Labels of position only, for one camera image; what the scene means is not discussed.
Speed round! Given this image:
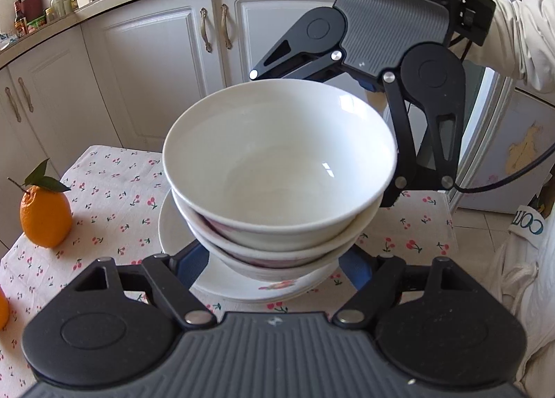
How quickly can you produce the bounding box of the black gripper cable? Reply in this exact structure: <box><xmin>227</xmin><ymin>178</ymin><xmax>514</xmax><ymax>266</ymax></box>
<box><xmin>449</xmin><ymin>31</ymin><xmax>555</xmax><ymax>196</ymax></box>

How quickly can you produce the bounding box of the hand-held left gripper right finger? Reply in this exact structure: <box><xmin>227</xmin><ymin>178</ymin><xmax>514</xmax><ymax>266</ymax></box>
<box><xmin>332</xmin><ymin>244</ymin><xmax>467</xmax><ymax>329</ymax></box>

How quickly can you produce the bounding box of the orange with green leaf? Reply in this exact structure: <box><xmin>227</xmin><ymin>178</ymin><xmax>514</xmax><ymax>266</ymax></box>
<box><xmin>8</xmin><ymin>158</ymin><xmax>74</xmax><ymax>249</ymax></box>

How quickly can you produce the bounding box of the dark red knife block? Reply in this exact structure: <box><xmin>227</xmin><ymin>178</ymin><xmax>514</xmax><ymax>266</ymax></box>
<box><xmin>15</xmin><ymin>0</ymin><xmax>44</xmax><ymax>24</ymax></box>

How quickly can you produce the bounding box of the cherry print tablecloth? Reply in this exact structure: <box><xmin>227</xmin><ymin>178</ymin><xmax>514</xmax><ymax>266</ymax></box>
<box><xmin>0</xmin><ymin>144</ymin><xmax>460</xmax><ymax>381</ymax></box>

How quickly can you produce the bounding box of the white ceramic bowl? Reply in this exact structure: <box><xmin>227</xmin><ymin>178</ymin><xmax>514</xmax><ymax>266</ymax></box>
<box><xmin>162</xmin><ymin>79</ymin><xmax>399</xmax><ymax>248</ymax></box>
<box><xmin>171</xmin><ymin>190</ymin><xmax>384</xmax><ymax>257</ymax></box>
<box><xmin>190</xmin><ymin>225</ymin><xmax>370</xmax><ymax>283</ymax></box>

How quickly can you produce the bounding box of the person's right forearm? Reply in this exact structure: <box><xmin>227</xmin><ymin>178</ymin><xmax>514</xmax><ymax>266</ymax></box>
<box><xmin>466</xmin><ymin>0</ymin><xmax>555</xmax><ymax>93</ymax></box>

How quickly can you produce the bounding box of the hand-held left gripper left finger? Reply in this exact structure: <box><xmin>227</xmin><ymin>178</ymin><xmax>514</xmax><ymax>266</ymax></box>
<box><xmin>71</xmin><ymin>239</ymin><xmax>217</xmax><ymax>330</ymax></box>

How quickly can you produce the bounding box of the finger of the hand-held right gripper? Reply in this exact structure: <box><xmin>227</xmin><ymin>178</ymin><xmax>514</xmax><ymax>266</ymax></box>
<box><xmin>248</xmin><ymin>31</ymin><xmax>379</xmax><ymax>94</ymax></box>
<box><xmin>378</xmin><ymin>72</ymin><xmax>461</xmax><ymax>209</ymax></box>

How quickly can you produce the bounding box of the white bag on floor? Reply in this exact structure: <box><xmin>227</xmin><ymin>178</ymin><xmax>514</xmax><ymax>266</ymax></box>
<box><xmin>475</xmin><ymin>203</ymin><xmax>555</xmax><ymax>398</ymax></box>

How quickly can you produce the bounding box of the white door with peeled patch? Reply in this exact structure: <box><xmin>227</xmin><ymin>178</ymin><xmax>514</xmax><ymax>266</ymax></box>
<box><xmin>453</xmin><ymin>64</ymin><xmax>555</xmax><ymax>215</ymax></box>

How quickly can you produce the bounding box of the white plate with fruit print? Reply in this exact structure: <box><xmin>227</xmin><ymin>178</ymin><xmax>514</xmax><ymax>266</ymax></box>
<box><xmin>158</xmin><ymin>189</ymin><xmax>344</xmax><ymax>304</ymax></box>

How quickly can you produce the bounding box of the dark soy sauce bottle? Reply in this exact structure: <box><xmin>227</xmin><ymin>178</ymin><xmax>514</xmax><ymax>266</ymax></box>
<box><xmin>13</xmin><ymin>1</ymin><xmax>27</xmax><ymax>38</ymax></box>

